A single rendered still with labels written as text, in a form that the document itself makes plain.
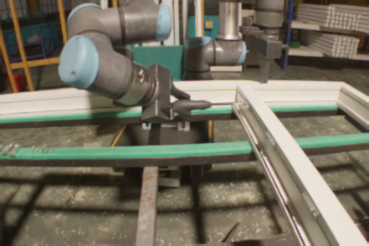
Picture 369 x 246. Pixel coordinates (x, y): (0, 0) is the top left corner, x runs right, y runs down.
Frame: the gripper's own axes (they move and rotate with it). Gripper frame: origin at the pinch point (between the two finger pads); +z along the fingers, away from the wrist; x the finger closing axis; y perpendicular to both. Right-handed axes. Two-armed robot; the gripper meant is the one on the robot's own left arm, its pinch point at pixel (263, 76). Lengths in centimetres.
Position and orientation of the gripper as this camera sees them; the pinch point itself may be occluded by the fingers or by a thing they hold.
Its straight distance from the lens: 82.2
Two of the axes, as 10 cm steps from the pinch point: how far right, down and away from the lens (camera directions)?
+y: 10.0, -0.4, 0.3
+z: 0.2, 8.7, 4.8
